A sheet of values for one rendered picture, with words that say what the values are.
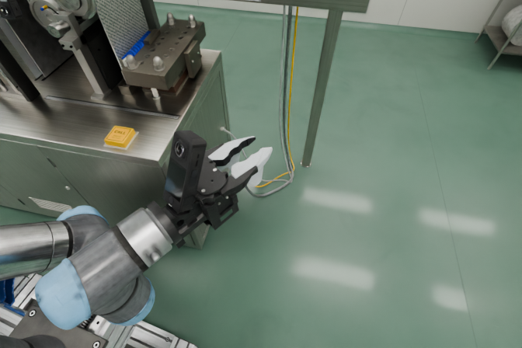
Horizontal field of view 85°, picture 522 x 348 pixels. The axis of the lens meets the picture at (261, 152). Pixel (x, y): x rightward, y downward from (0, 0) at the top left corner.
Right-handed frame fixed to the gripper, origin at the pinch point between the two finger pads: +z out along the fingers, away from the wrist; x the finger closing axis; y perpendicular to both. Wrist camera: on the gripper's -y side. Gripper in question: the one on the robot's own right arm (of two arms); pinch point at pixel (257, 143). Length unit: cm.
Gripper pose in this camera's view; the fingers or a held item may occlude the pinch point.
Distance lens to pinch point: 49.4
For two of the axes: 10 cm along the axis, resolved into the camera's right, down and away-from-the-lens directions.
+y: 0.9, 7.1, 6.9
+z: 7.1, -5.4, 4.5
